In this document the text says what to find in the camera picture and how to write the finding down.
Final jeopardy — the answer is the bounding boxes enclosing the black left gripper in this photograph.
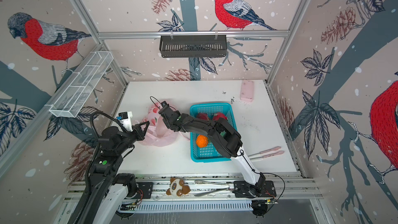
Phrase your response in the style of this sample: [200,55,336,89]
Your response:
[115,120,150,155]

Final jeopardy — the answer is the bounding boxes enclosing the pink plastic bag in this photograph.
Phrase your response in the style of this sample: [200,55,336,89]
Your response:
[140,102,189,147]

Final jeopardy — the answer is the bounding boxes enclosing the red dragon fruit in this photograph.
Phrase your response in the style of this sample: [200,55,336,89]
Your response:
[196,113,210,121]

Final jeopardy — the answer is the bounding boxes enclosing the orange fruit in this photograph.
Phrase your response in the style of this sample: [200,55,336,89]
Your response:
[195,135,209,148]

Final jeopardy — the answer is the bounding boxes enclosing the teal plastic basket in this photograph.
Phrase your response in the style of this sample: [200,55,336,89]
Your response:
[190,102,237,163]

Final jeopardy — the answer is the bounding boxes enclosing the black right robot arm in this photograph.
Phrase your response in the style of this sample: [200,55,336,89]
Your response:
[159,101,266,198]

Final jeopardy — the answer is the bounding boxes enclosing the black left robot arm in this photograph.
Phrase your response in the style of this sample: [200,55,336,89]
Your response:
[68,121,153,224]

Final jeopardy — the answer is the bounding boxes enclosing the metal tongs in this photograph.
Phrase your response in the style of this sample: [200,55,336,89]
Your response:
[194,180,230,198]

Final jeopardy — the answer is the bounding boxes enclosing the brown white plush toy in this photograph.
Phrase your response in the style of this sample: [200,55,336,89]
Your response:
[166,177,191,197]

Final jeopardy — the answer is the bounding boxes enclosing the pink white tweezers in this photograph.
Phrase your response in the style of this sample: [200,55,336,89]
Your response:
[248,146,285,162]

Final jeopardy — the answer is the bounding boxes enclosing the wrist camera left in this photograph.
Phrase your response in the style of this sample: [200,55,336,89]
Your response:
[117,112,133,132]

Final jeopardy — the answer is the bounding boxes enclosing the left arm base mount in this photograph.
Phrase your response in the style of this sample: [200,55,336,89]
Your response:
[126,182,153,200]

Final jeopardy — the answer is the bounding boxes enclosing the white wire mesh shelf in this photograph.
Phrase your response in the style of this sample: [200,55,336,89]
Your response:
[49,51,114,118]

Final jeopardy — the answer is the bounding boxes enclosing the black hanging wire basket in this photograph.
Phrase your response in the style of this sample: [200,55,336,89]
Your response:
[159,35,228,58]

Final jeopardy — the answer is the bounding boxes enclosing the horizontal aluminium frame bar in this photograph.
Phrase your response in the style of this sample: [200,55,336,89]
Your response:
[97,30,290,40]

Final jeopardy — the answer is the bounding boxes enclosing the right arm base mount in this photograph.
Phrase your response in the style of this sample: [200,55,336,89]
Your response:
[232,180,277,199]

